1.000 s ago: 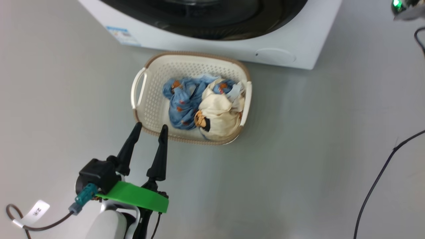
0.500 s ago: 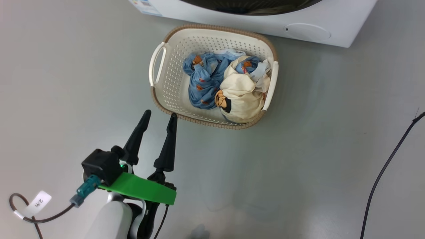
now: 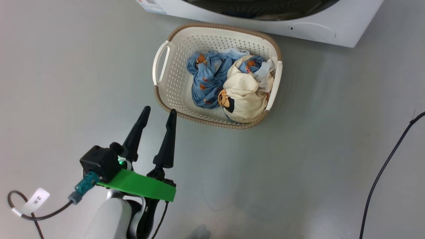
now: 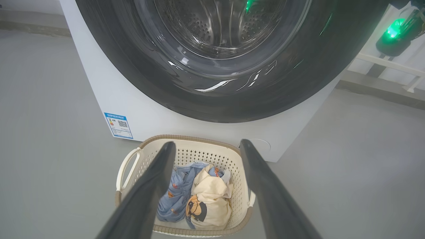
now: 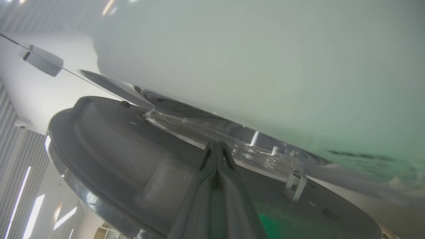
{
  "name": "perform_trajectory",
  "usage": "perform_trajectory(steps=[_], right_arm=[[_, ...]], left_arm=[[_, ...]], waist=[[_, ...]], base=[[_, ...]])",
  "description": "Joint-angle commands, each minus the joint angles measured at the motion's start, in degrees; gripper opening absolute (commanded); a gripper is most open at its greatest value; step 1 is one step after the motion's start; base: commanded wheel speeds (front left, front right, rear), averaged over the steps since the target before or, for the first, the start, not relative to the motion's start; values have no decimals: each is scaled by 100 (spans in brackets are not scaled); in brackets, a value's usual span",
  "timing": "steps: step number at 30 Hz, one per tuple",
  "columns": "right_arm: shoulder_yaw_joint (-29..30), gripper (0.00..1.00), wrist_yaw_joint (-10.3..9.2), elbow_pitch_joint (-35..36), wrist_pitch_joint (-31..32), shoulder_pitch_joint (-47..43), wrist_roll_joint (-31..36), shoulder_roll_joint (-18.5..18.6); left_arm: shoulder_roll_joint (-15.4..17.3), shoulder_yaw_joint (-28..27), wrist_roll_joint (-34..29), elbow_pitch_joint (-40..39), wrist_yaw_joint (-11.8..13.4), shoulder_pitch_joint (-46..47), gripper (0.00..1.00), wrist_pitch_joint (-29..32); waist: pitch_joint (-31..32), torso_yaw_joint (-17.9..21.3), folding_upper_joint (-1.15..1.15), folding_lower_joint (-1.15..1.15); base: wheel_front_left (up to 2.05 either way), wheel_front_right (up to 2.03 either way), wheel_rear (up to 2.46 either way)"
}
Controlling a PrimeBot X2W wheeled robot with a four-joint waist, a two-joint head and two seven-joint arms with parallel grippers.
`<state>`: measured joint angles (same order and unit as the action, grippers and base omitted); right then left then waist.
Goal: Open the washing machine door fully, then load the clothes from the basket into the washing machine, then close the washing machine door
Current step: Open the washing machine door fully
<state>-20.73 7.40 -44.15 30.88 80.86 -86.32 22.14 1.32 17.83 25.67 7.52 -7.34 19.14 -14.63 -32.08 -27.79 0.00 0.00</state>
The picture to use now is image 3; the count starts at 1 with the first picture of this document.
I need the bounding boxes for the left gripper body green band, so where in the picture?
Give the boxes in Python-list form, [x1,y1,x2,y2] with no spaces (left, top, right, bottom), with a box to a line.
[97,167,177,239]

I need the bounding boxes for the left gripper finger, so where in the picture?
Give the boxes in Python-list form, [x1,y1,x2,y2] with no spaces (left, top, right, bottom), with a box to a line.
[122,106,151,163]
[153,109,177,169]

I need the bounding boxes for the blue bear print garment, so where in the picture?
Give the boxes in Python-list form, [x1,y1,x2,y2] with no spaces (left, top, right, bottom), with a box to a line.
[186,50,270,109]

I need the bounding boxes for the cream garment with bear print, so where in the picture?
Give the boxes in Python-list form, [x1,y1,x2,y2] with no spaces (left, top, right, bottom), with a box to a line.
[218,55,276,124]

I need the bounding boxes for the cream perforated laundry basket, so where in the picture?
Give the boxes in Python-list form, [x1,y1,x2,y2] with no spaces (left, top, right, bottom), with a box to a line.
[152,22,283,130]

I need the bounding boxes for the white front-load washing machine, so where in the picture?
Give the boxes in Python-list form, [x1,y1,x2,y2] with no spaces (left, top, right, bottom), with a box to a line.
[136,0,385,48]

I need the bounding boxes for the thin black left gripper cable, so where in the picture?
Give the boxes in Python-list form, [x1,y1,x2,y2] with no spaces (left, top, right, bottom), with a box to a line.
[151,200,169,239]

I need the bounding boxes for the white paper cable tag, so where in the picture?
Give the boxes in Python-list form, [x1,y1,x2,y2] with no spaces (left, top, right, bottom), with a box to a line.
[20,188,50,215]

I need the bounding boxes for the black cable on floor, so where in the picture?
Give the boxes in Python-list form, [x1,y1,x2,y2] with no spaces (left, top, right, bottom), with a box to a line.
[359,111,425,239]

